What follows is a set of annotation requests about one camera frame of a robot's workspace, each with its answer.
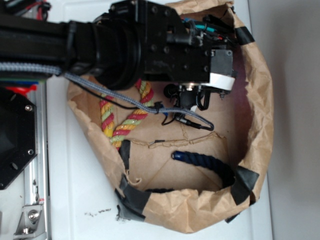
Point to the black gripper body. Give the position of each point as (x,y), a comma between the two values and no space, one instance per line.
(194,56)

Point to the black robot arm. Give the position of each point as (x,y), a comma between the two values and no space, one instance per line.
(135,39)

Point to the brown paper bag bin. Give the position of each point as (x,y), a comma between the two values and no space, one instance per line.
(242,138)

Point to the multicolour twisted rope toy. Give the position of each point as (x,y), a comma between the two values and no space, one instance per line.
(117,134)

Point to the dark blue rope toy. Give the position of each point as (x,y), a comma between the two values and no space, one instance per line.
(188,170)

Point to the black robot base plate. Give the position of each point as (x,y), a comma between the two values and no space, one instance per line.
(17,135)

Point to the aluminium rail frame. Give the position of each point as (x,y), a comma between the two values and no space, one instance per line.
(36,173)

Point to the metal corner bracket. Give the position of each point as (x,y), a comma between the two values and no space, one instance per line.
(31,223)

